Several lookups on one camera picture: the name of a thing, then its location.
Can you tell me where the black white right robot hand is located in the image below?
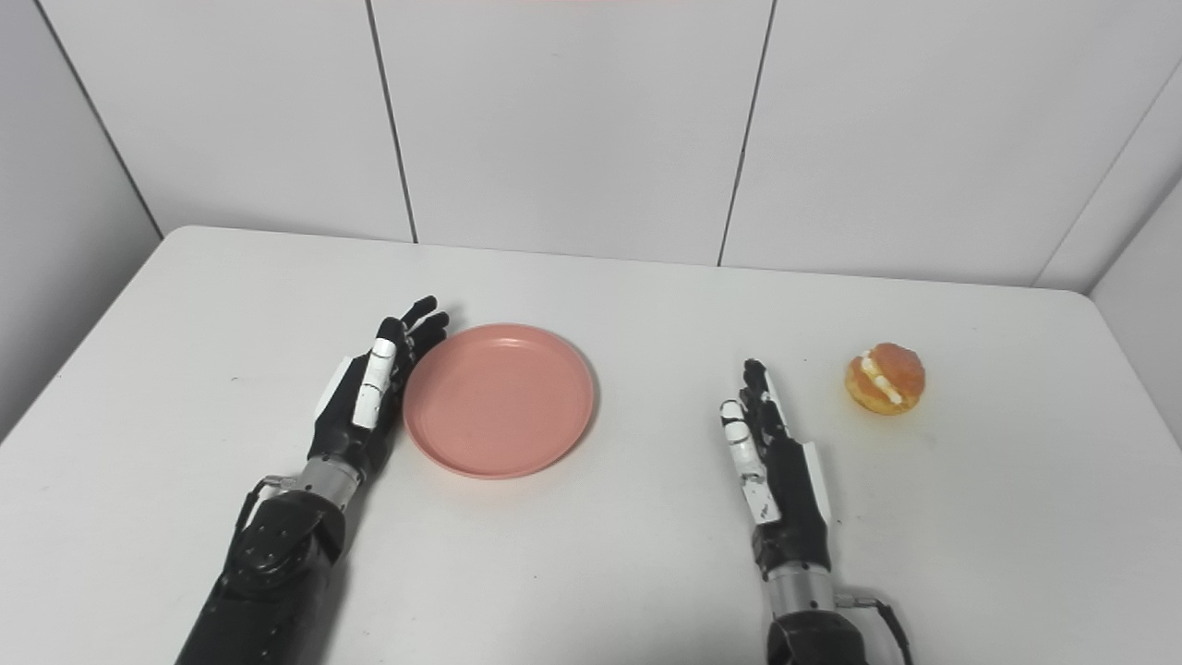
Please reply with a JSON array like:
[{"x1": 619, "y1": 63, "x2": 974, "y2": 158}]
[{"x1": 718, "y1": 359, "x2": 833, "y2": 581}]

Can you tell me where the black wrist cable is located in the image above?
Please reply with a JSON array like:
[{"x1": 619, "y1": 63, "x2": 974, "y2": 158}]
[
  {"x1": 235, "y1": 475, "x2": 298, "y2": 538},
  {"x1": 835, "y1": 595, "x2": 915, "y2": 665}
]

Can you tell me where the cream puff pastry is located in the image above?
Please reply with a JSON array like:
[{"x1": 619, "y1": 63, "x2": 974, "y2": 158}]
[{"x1": 844, "y1": 343, "x2": 926, "y2": 416}]

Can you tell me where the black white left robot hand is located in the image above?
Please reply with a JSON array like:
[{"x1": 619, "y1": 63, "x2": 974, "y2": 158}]
[{"x1": 308, "y1": 296, "x2": 451, "y2": 487}]

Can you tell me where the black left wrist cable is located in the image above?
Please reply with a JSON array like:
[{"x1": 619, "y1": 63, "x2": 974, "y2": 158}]
[{"x1": 235, "y1": 475, "x2": 298, "y2": 538}]

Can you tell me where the pink round plate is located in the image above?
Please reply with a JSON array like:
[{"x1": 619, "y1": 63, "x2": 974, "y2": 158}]
[{"x1": 403, "y1": 323, "x2": 596, "y2": 479}]

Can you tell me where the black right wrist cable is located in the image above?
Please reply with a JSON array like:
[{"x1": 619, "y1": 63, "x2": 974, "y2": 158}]
[{"x1": 835, "y1": 595, "x2": 915, "y2": 665}]

